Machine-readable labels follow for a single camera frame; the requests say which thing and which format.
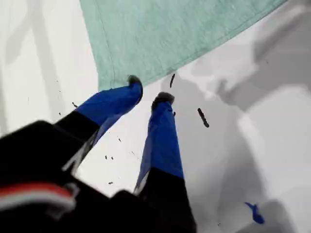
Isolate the pale green T-shirt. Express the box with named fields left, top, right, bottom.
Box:
left=80, top=0, right=289, bottom=92

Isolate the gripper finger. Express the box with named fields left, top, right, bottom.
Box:
left=53, top=75, right=144, bottom=160
left=133, top=91, right=197, bottom=233

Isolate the small blue tape scrap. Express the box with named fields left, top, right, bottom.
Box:
left=244, top=201, right=265, bottom=225

